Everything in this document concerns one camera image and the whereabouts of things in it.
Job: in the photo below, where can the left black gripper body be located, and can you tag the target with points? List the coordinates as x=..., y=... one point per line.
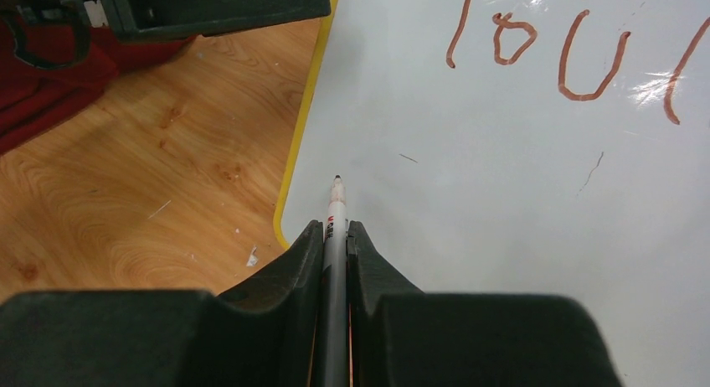
x=71, y=13

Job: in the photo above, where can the brown whiteboard marker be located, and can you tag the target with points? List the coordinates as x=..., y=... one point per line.
x=335, y=367

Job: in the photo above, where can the red garment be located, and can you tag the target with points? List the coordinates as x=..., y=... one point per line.
x=33, y=100

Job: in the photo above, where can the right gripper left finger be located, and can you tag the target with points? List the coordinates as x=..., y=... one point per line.
x=257, y=333

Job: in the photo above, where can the yellow-framed whiteboard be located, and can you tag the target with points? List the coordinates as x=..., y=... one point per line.
x=549, y=146

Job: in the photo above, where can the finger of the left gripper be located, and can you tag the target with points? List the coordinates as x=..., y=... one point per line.
x=154, y=21

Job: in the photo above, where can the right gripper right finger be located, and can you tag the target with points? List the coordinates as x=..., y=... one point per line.
x=403, y=336

